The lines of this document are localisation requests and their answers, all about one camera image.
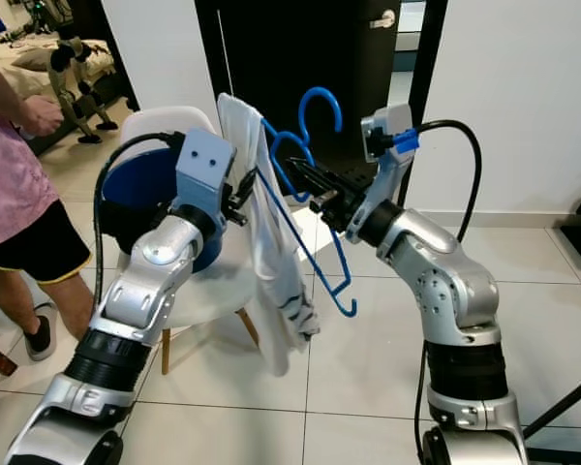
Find blue plastic hanger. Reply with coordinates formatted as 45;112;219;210
261;87;359;319

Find white shirt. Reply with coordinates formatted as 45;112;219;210
218;93;316;379

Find white chair wooden legs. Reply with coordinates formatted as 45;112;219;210
119;105;262;377

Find black door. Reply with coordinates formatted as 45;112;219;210
196;0;403;146

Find grey black legged robot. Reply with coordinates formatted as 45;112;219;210
44;39;127;146

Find person in pink shirt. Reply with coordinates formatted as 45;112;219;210
0;58;112;361

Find beige bedding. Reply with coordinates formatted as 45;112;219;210
0;34;137;103

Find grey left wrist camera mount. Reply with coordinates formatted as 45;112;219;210
174;131;238;233

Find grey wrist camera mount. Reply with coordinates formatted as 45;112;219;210
174;131;238;233
347;102;417;243

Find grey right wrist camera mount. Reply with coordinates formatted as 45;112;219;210
347;102;417;243

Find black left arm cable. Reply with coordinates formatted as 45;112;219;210
94;131;185;340

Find black door frame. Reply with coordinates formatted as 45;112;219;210
397;0;451;195
92;0;137;108

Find silver door handle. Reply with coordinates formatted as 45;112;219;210
368;10;398;30

